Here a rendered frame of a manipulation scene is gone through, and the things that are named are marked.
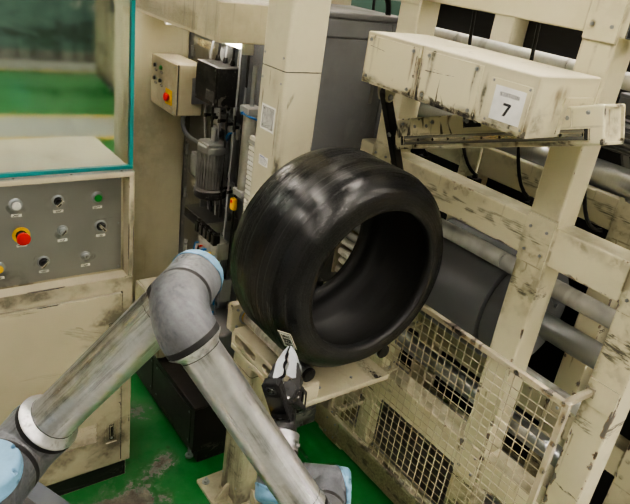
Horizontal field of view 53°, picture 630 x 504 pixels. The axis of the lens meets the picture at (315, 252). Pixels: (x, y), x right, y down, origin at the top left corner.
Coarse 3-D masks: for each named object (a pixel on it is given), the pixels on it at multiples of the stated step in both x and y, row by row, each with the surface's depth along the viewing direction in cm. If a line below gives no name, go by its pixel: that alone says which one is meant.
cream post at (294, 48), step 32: (288, 0) 169; (320, 0) 172; (288, 32) 171; (320, 32) 176; (288, 64) 175; (320, 64) 181; (288, 96) 179; (256, 128) 192; (288, 128) 184; (256, 160) 194; (288, 160) 188; (256, 384) 221; (224, 480) 249
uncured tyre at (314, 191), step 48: (288, 192) 161; (336, 192) 155; (384, 192) 159; (240, 240) 167; (288, 240) 154; (336, 240) 155; (384, 240) 205; (432, 240) 177; (240, 288) 170; (288, 288) 155; (336, 288) 205; (384, 288) 203; (432, 288) 188; (336, 336) 195; (384, 336) 183
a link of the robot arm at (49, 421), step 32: (192, 256) 131; (128, 320) 133; (96, 352) 136; (128, 352) 134; (64, 384) 140; (96, 384) 137; (32, 416) 143; (64, 416) 141; (32, 448) 142; (64, 448) 146
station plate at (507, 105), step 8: (496, 88) 151; (504, 88) 149; (496, 96) 151; (504, 96) 149; (512, 96) 148; (520, 96) 146; (496, 104) 152; (504, 104) 150; (512, 104) 148; (520, 104) 146; (496, 112) 152; (504, 112) 150; (512, 112) 148; (520, 112) 147; (504, 120) 150; (512, 120) 149
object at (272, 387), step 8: (264, 384) 148; (272, 384) 147; (280, 384) 148; (264, 392) 149; (272, 392) 148; (280, 392) 148; (272, 400) 150; (280, 400) 149; (272, 408) 151; (280, 408) 151; (288, 408) 152; (272, 416) 153; (280, 416) 152; (288, 416) 152
